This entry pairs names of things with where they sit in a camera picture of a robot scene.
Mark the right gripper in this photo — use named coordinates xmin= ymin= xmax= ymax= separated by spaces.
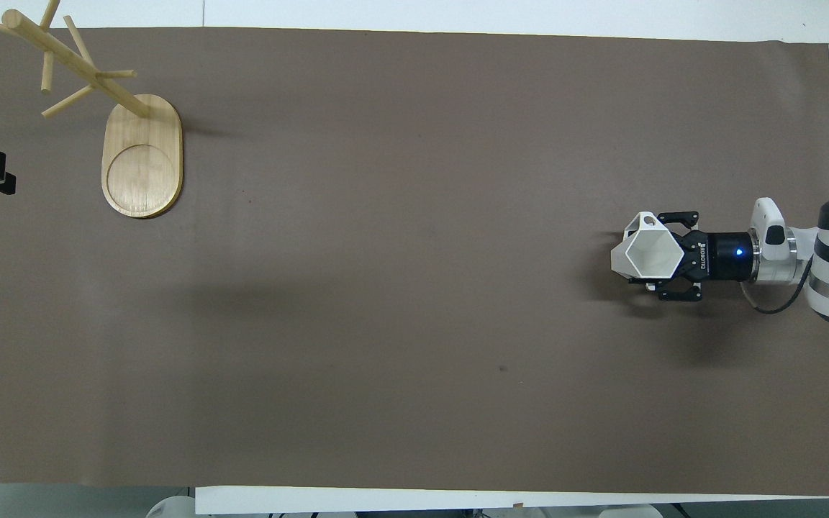
xmin=628 ymin=210 xmax=754 ymax=302

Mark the white hexagonal cup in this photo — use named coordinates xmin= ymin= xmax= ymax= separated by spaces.
xmin=610 ymin=211 xmax=683 ymax=282

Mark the wooden cup rack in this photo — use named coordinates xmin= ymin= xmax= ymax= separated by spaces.
xmin=0 ymin=0 xmax=184 ymax=220

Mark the black cable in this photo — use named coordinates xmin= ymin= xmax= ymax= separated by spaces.
xmin=740 ymin=255 xmax=815 ymax=316

